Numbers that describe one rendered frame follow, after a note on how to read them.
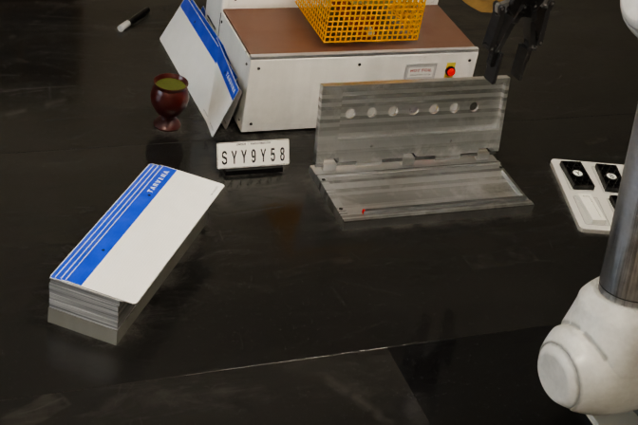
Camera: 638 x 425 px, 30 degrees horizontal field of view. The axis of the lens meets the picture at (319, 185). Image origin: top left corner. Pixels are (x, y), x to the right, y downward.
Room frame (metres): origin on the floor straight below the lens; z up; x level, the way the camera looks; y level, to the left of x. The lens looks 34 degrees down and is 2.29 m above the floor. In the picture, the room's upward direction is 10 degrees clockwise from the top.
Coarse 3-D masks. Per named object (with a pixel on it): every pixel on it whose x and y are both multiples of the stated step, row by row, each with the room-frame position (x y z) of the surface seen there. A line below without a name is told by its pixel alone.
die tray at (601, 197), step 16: (560, 160) 2.36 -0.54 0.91; (576, 160) 2.38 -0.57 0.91; (560, 176) 2.29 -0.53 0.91; (592, 176) 2.32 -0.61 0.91; (576, 192) 2.24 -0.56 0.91; (592, 192) 2.25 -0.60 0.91; (608, 192) 2.27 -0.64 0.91; (576, 208) 2.18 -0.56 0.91; (608, 208) 2.20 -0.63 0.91; (576, 224) 2.12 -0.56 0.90; (592, 224) 2.13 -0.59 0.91; (608, 224) 2.14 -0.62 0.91
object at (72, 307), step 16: (128, 192) 1.81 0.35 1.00; (112, 208) 1.75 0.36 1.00; (96, 224) 1.70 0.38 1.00; (192, 240) 1.82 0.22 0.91; (176, 256) 1.74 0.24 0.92; (160, 272) 1.68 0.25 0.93; (64, 288) 1.52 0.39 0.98; (80, 288) 1.52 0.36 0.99; (64, 304) 1.52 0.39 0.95; (80, 304) 1.52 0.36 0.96; (96, 304) 1.51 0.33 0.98; (112, 304) 1.51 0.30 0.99; (128, 304) 1.54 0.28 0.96; (144, 304) 1.61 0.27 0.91; (48, 320) 1.53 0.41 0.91; (64, 320) 1.52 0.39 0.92; (80, 320) 1.52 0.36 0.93; (96, 320) 1.51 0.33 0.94; (112, 320) 1.51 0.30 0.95; (128, 320) 1.54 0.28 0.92; (96, 336) 1.51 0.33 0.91; (112, 336) 1.50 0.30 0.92
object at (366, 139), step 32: (320, 96) 2.15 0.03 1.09; (352, 96) 2.18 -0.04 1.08; (384, 96) 2.21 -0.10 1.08; (416, 96) 2.24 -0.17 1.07; (448, 96) 2.27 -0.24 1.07; (480, 96) 2.31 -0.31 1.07; (320, 128) 2.13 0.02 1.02; (352, 128) 2.17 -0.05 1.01; (384, 128) 2.20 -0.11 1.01; (416, 128) 2.23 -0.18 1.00; (448, 128) 2.27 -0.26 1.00; (480, 128) 2.30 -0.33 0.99; (320, 160) 2.12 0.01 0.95; (352, 160) 2.15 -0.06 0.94
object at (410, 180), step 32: (384, 160) 2.19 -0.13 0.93; (416, 160) 2.23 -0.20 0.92; (448, 160) 2.26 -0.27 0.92; (480, 160) 2.28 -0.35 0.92; (320, 192) 2.07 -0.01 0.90; (352, 192) 2.07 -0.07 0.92; (384, 192) 2.09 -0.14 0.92; (416, 192) 2.11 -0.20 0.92; (448, 192) 2.13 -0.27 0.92; (480, 192) 2.16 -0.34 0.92; (512, 192) 2.18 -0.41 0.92; (352, 224) 1.96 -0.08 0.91; (384, 224) 1.99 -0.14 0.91
